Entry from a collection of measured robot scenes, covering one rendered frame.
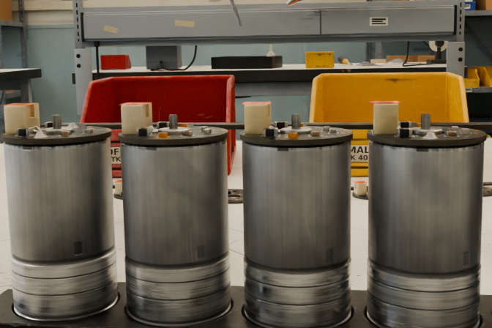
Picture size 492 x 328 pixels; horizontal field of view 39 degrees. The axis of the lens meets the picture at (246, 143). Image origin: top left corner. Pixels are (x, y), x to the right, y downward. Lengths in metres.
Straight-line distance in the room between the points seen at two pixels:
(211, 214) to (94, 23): 2.35
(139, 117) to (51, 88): 4.63
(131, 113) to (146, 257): 0.03
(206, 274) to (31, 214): 0.04
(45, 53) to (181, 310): 4.65
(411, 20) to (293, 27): 0.40
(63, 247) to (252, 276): 0.04
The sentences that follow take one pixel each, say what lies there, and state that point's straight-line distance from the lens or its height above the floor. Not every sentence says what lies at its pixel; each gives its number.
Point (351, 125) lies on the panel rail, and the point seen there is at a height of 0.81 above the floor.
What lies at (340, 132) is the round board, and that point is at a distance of 0.15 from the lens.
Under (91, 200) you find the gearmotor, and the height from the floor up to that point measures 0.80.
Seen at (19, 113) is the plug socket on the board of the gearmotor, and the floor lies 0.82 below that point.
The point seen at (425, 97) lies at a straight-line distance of 0.54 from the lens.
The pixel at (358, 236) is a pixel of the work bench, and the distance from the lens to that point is 0.30.
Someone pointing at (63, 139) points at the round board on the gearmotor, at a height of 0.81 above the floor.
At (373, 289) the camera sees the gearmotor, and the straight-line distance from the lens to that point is 0.16.
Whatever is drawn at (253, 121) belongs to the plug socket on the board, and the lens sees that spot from 0.15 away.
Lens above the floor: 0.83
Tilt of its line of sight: 8 degrees down
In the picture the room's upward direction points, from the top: 1 degrees counter-clockwise
